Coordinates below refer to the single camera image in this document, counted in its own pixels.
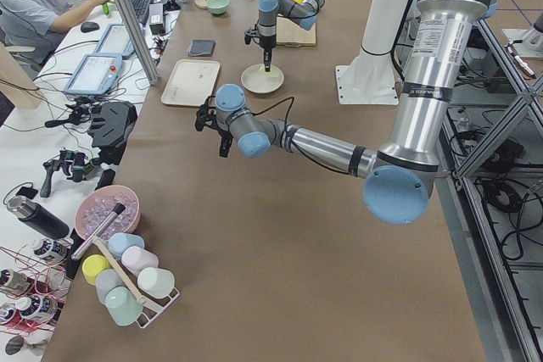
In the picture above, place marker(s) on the black keyboard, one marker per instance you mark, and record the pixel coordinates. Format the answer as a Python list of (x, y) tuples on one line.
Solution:
[(141, 10)]

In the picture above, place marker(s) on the mint green bowl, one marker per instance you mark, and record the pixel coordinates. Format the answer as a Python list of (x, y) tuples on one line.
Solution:
[(217, 7)]

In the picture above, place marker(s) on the wooden cutting board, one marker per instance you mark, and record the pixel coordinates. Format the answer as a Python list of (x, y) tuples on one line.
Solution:
[(291, 35)]

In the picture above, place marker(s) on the aluminium frame post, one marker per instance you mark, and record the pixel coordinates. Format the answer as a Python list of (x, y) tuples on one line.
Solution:
[(138, 41)]

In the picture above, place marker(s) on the upper teach pendant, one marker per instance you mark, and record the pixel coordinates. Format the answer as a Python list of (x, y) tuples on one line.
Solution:
[(95, 74)]

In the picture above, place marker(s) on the beige round plate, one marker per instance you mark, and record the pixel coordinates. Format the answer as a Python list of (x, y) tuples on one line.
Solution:
[(257, 80)]

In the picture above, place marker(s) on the black computer mouse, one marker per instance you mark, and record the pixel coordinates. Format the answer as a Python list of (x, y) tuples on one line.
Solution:
[(89, 26)]

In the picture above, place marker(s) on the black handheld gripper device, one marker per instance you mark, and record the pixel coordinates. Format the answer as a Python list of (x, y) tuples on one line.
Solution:
[(74, 165)]

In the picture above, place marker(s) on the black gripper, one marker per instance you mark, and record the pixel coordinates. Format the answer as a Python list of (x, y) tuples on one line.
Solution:
[(266, 42), (225, 141)]

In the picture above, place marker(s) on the pastel cups rack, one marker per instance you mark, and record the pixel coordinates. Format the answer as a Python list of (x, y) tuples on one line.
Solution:
[(126, 304)]

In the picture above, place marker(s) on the grey folded cloth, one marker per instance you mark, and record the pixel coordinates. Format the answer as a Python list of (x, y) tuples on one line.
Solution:
[(201, 48)]

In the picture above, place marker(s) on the black handled metal tool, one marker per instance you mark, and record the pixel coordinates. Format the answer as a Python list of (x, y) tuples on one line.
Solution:
[(118, 209)]

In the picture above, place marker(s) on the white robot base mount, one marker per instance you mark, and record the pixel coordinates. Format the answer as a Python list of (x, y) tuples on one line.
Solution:
[(370, 77)]

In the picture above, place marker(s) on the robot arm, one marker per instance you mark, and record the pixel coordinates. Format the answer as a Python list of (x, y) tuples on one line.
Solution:
[(410, 57), (303, 14)]

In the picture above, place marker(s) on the pink bowl with ice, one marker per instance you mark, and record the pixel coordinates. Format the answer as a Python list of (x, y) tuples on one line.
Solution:
[(98, 205)]

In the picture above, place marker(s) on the black thermos bottle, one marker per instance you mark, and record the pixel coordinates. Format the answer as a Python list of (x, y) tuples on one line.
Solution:
[(37, 217)]

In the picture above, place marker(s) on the white rabbit tray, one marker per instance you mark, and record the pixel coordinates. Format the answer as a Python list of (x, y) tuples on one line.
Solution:
[(191, 82)]

